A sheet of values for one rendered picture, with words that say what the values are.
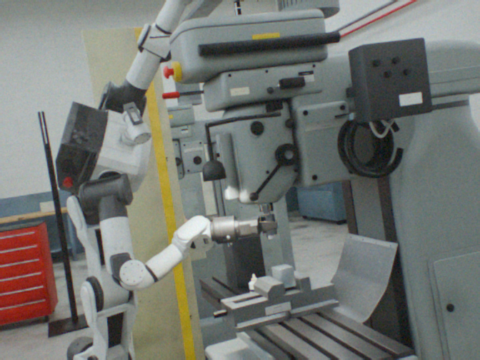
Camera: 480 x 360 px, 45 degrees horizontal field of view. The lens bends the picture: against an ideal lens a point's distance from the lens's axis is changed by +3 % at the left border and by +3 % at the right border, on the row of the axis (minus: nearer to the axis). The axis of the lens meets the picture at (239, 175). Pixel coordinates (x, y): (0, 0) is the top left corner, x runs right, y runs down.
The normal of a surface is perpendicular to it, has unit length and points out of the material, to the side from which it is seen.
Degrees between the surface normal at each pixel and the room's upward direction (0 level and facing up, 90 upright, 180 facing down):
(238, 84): 90
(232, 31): 90
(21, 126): 90
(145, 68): 120
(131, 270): 70
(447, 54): 90
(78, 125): 58
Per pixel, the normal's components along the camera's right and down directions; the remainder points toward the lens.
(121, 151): 0.43, -0.57
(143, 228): 0.32, 0.00
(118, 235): 0.20, -0.33
